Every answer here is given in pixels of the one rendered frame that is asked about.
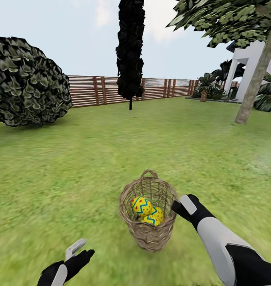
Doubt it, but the wicker basket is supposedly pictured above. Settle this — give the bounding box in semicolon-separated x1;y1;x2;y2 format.
118;169;179;253

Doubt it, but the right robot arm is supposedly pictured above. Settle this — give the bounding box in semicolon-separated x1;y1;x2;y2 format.
170;194;271;286

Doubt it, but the easter egg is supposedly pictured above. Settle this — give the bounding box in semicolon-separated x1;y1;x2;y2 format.
131;196;153;218
141;215;160;225
150;205;165;223

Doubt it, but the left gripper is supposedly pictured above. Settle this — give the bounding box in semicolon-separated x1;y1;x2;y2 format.
68;250;95;278

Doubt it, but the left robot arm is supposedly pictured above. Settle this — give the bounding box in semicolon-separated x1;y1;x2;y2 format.
37;238;95;286

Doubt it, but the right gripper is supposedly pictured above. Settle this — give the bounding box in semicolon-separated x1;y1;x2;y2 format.
170;201;190;221

